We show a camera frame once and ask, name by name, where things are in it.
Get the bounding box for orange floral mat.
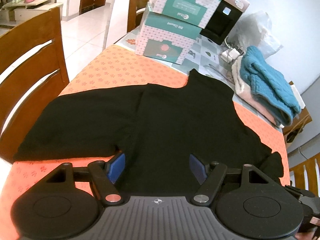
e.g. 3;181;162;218
0;44;290;240

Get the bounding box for teal knit sweater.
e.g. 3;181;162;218
239;46;302;126

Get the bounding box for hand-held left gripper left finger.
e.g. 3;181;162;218
45;153;126;205

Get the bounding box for pink teal cardboard box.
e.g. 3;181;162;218
135;12;203;66
149;0;235;30

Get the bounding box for white power strip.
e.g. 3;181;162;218
219;43;245;62

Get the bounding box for beige low cabinet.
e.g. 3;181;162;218
0;0;57;28

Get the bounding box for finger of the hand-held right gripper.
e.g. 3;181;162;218
283;185;316;205

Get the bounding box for black pink water dispenser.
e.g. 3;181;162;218
199;0;250;46

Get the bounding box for white plastic bag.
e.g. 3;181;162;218
228;11;284;60

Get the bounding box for black sweater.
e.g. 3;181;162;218
13;69;284;198

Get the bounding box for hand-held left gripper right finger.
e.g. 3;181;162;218
189;154;273;205

